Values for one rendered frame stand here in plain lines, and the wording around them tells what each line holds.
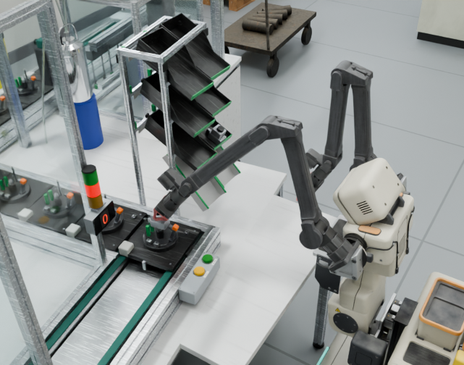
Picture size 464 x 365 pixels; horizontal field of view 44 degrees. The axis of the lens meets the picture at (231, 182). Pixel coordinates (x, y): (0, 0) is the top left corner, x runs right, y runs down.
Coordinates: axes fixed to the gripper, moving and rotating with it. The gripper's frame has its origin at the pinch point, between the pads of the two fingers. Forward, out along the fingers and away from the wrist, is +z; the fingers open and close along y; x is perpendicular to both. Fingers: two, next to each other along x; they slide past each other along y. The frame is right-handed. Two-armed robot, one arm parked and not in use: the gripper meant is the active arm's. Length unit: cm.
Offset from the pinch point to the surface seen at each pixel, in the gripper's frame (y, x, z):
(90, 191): 21.7, -23.5, -11.5
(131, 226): -2.2, -4.0, 19.7
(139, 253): 10.1, 5.0, 12.8
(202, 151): -30.4, -3.7, -11.6
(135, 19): -85, -69, 6
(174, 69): -28, -33, -34
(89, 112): -57, -56, 47
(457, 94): -355, 139, 26
